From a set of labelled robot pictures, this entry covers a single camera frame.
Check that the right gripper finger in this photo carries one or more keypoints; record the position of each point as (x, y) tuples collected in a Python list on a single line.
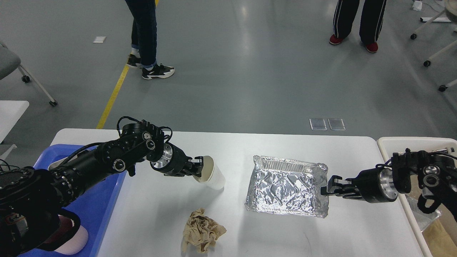
[(352, 196), (336, 186)]

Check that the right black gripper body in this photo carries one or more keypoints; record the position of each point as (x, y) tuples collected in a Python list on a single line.
[(376, 185)]

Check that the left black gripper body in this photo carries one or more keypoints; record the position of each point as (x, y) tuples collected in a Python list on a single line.
[(171, 162)]

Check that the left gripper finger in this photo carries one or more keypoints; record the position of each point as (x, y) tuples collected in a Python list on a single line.
[(195, 162), (193, 171)]

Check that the white paper cup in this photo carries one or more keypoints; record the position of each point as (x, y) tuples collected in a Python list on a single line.
[(211, 175)]

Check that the aluminium foil tray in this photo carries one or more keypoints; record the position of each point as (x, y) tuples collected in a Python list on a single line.
[(287, 187)]

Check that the brown paper napkin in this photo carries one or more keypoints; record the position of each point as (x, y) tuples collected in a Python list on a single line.
[(201, 231)]

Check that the pink mug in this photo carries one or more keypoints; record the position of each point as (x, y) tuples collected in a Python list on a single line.
[(75, 244)]

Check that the small steel rectangular tin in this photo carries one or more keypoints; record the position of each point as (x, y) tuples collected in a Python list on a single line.
[(58, 163)]

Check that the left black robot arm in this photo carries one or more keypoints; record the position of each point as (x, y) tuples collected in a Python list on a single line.
[(33, 201)]

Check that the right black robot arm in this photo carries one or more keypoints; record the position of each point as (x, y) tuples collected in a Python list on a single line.
[(435, 172)]

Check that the foil tray in bin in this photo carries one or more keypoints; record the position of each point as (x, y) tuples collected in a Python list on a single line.
[(424, 220)]

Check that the right clear floor plate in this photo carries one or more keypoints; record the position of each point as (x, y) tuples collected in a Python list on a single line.
[(336, 124)]

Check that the clear floor plate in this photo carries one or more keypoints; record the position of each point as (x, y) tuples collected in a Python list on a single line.
[(318, 124), (336, 124)]

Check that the left clear floor plate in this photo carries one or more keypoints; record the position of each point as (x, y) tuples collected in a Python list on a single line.
[(318, 124)]

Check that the beige plastic waste bin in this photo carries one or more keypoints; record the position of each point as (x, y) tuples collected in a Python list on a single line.
[(440, 237)]

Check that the blue plastic tray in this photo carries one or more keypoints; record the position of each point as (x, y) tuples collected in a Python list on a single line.
[(95, 206)]

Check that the standing person in jeans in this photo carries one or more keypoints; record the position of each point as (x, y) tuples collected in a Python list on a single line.
[(144, 40)]

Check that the white side table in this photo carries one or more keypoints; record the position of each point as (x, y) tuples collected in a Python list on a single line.
[(10, 112)]

